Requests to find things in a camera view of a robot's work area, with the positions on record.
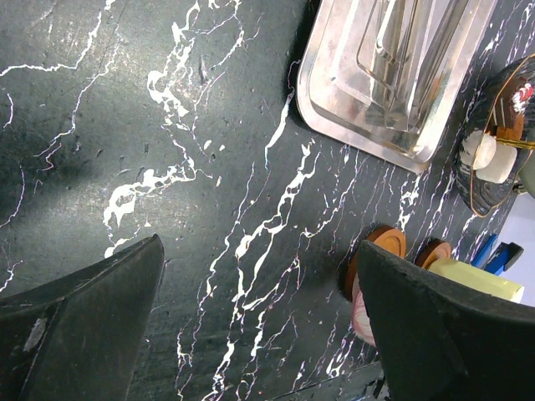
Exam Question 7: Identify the silver metal tray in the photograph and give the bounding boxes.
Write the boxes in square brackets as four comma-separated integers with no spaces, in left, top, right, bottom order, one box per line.
[296,0,496,174]

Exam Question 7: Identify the black metal tongs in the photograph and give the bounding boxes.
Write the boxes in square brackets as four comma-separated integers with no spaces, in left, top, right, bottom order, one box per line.
[371,1,467,132]

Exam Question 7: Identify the three-tier glass cake stand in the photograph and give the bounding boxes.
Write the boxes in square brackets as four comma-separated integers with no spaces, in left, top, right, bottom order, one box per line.
[454,55,534,217]

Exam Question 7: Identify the white cream puff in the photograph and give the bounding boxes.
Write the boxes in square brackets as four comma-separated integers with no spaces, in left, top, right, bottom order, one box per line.
[476,143,517,184]

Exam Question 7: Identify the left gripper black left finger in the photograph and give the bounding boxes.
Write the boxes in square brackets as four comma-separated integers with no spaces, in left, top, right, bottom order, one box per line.
[1,236,164,400]

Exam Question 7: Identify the chocolate triangle cake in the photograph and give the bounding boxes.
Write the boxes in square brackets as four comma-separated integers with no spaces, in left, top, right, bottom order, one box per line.
[486,79,534,140]

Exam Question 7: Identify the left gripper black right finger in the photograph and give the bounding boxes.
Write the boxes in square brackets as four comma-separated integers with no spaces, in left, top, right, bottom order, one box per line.
[357,241,534,400]

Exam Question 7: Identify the blue clip object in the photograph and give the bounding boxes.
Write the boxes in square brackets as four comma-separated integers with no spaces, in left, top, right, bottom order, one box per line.
[471,234,524,276]

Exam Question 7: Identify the brown wooden coaster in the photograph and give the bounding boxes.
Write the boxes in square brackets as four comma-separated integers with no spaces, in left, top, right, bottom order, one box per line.
[343,225,407,302]
[415,239,451,270]

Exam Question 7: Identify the pink patterned mug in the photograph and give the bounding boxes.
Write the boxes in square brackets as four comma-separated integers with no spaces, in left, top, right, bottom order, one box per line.
[352,277,375,347]

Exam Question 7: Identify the green ceramic cup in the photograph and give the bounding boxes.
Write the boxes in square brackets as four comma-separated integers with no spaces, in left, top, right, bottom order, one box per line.
[428,258,525,303]

